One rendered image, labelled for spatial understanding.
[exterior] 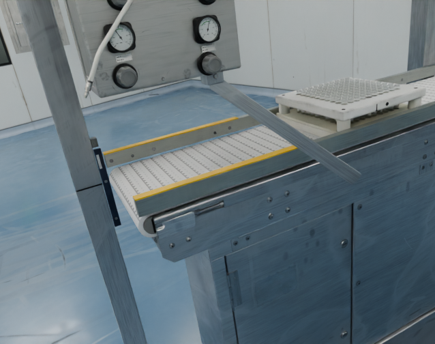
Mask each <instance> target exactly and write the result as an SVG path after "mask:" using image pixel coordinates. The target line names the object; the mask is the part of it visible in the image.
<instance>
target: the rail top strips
mask: <svg viewBox="0 0 435 344"><path fill-rule="evenodd" d="M235 119H238V117H231V118H228V119H223V120H221V121H216V122H213V123H210V124H205V125H203V126H198V127H195V128H190V129H187V130H183V131H180V132H176V133H172V134H167V135H165V136H162V137H157V138H154V139H149V140H146V141H142V142H139V143H135V144H131V145H127V146H124V147H119V148H117V149H112V150H108V151H106V152H103V154H104V155H107V154H111V153H114V152H118V151H121V150H125V149H129V148H132V147H136V146H139V145H144V144H147V143H151V142H154V141H159V140H162V139H166V138H169V137H174V136H177V135H180V134H184V133H187V132H191V131H195V130H199V129H202V128H206V127H209V126H214V125H217V124H222V123H224V122H228V121H232V120H235ZM294 149H298V148H297V147H295V146H294V145H291V146H289V147H285V148H283V149H279V150H276V151H274V152H270V153H268V154H263V155H261V156H257V157H255V158H251V159H248V160H244V161H242V162H238V163H235V164H232V165H229V166H227V167H223V168H220V169H216V170H214V171H210V172H208V173H203V174H201V175H197V176H195V177H191V178H188V179H186V180H182V181H180V182H175V183H173V184H169V185H167V186H163V187H160V188H156V189H154V190H150V191H147V192H144V193H141V194H139V195H134V196H133V198H134V200H135V201H137V200H141V199H144V198H147V197H150V196H153V195H156V194H159V193H161V192H166V191H168V190H172V189H174V188H178V187H180V186H185V185H187V184H191V183H193V182H197V181H199V180H203V179H205V178H208V177H212V176H214V175H218V174H221V173H224V172H227V171H231V170H233V169H237V168H239V167H243V166H245V165H248V164H252V163H255V162H258V161H261V160H264V159H267V158H270V157H274V156H277V155H280V154H283V153H286V152H289V151H292V150H294Z"/></svg>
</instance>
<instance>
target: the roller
mask: <svg viewBox="0 0 435 344"><path fill-rule="evenodd" d="M156 215H158V214H154V215H152V216H149V217H148V218H146V219H145V221H144V223H143V228H144V230H145V231H146V232H147V233H149V234H155V233H156V229H155V224H154V221H153V216H156Z"/></svg>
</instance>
